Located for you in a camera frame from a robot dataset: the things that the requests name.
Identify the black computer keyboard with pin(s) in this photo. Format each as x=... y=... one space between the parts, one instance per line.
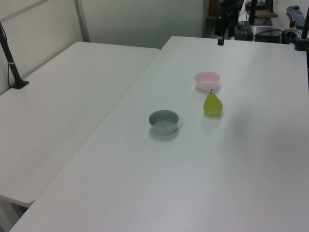
x=296 y=15

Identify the black clamped stand pole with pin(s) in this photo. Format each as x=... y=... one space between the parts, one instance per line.
x=303 y=36

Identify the pink plastic bowl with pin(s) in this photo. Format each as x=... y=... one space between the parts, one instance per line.
x=207 y=81

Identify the black monitor stand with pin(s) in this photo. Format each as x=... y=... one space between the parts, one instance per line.
x=256 y=14

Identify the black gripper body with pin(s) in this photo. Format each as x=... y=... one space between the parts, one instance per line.
x=228 y=6

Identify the green pear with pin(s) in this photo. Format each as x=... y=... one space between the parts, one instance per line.
x=212 y=105

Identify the grey plastic bowl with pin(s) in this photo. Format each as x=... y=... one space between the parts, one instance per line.
x=163 y=125

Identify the black camera stand pole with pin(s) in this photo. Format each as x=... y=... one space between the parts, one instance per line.
x=10 y=61

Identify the black equipment box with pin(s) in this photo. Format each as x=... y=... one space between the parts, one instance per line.
x=268 y=35

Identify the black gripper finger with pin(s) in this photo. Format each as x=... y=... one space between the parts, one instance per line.
x=231 y=26
x=219 y=29

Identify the wooden shelf cabinet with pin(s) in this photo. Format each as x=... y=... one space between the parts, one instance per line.
x=210 y=14

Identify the black carrying case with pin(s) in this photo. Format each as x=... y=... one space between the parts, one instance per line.
x=243 y=30

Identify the white side table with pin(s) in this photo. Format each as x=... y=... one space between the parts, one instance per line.
x=67 y=104

